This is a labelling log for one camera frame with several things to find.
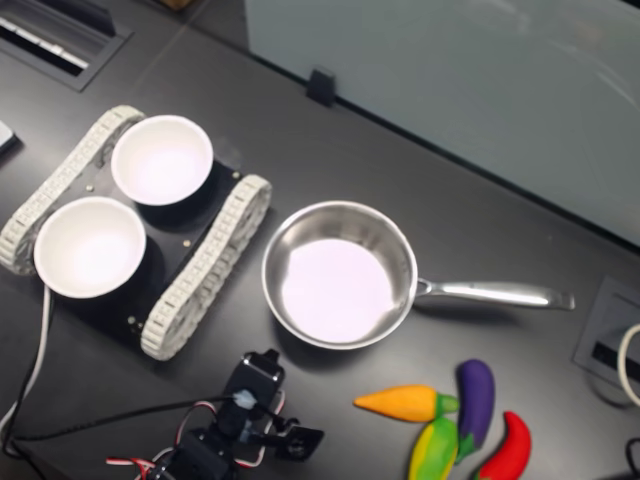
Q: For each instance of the brown box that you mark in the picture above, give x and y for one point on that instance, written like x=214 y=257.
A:
x=176 y=3

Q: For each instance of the tracked vehicle with white tracks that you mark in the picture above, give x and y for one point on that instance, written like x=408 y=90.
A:
x=215 y=250

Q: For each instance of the frosted glass partition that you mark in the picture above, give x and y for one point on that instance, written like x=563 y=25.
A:
x=450 y=75

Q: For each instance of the purple toy aubergine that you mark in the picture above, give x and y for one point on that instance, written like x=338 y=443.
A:
x=475 y=400

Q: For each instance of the black partition clip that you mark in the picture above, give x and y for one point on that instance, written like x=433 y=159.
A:
x=320 y=86

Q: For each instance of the red toy chilli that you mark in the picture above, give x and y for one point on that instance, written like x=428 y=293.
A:
x=510 y=450

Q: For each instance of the orange toy carrot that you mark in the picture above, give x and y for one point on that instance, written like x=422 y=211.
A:
x=400 y=402

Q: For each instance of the grey table socket box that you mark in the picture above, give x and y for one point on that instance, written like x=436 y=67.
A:
x=600 y=320

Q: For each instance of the black gripper camera board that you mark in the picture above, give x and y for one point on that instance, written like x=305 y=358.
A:
x=300 y=440

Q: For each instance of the pale grey putty lump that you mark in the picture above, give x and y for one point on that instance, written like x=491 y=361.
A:
x=245 y=399

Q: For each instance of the yellow green toy corn cob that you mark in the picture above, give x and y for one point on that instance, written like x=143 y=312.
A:
x=432 y=452

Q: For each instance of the white bowl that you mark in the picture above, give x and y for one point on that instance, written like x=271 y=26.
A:
x=162 y=160
x=90 y=245

